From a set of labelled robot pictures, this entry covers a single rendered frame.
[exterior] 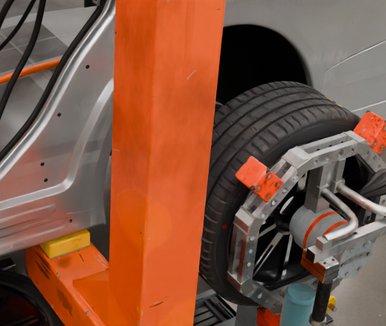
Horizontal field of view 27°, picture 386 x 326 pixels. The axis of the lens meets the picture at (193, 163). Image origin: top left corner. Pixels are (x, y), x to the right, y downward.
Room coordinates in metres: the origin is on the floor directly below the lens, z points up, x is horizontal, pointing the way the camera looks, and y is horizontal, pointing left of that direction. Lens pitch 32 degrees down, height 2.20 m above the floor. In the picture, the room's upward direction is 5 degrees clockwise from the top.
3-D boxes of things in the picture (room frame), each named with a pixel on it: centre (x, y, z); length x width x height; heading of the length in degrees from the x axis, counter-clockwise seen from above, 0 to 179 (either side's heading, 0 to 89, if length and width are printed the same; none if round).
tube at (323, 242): (1.73, -0.35, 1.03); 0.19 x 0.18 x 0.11; 37
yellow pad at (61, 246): (1.94, 0.38, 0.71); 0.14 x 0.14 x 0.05; 37
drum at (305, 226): (1.83, -0.40, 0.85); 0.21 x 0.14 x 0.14; 37
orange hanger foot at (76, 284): (1.80, 0.27, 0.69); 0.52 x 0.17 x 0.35; 37
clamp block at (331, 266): (1.62, -0.34, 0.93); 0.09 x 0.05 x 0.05; 37
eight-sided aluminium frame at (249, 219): (1.89, -0.36, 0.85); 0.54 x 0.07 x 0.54; 127
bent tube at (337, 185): (1.85, -0.51, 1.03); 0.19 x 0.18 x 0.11; 37
